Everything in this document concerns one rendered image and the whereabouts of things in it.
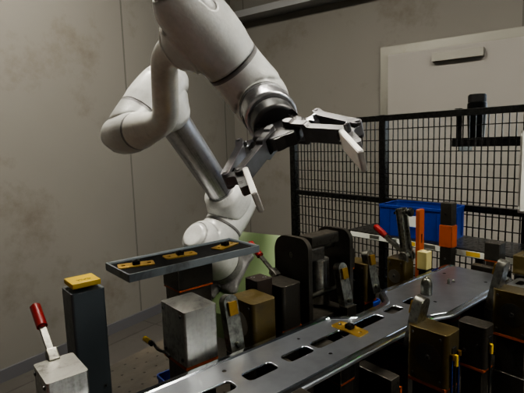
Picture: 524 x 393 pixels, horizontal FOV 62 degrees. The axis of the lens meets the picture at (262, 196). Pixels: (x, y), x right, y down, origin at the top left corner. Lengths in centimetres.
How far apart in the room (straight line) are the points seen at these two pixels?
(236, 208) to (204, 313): 77
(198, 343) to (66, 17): 286
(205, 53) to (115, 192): 288
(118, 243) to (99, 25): 164
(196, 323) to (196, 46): 53
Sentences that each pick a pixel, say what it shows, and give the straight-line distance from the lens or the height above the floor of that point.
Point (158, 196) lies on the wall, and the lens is 385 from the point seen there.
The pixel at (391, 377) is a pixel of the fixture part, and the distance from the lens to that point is 118.
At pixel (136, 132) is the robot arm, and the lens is 115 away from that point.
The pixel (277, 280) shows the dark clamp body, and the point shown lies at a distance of 117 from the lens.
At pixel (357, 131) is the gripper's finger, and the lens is 61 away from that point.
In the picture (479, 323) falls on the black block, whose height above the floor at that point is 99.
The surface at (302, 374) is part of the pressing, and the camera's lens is 91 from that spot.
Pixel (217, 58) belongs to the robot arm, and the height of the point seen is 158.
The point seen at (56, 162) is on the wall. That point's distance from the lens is 330.
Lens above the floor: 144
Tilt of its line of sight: 7 degrees down
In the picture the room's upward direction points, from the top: 2 degrees counter-clockwise
